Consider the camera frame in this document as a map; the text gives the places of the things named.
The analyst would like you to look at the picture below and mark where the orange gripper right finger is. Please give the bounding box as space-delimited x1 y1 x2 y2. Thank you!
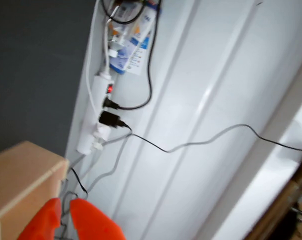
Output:
69 198 127 240

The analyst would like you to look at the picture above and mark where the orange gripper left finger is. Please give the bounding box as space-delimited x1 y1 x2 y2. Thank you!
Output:
16 197 64 240

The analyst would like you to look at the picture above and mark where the open wooden box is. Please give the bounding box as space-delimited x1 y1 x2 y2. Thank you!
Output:
0 140 71 240

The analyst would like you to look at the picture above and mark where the white plug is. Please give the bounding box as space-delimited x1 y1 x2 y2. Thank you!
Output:
91 124 110 151

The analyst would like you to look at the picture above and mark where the black power adapter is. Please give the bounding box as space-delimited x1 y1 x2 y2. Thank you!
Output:
98 110 125 130

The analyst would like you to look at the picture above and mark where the black power plug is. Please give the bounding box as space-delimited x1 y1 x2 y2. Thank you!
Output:
102 95 122 111

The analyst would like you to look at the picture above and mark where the white power strip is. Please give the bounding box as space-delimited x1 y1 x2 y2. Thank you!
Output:
75 72 117 156

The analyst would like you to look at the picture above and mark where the blue and white package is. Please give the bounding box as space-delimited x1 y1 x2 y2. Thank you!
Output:
108 31 152 76

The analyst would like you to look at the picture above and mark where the brown wooden furniture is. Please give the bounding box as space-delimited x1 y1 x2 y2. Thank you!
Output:
242 146 302 240

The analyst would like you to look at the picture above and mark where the white and orange package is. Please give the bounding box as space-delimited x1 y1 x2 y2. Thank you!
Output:
130 0 163 44

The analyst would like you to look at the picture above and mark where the grey cable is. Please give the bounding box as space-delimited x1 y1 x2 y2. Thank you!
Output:
86 133 132 194

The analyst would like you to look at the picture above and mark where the thin black adapter cable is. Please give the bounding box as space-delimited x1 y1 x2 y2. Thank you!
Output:
120 121 302 154

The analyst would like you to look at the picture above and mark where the black plug cable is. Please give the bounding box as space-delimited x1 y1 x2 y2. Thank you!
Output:
118 0 165 111

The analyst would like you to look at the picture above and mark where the white power strip cord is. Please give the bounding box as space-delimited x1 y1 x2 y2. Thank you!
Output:
102 4 122 79

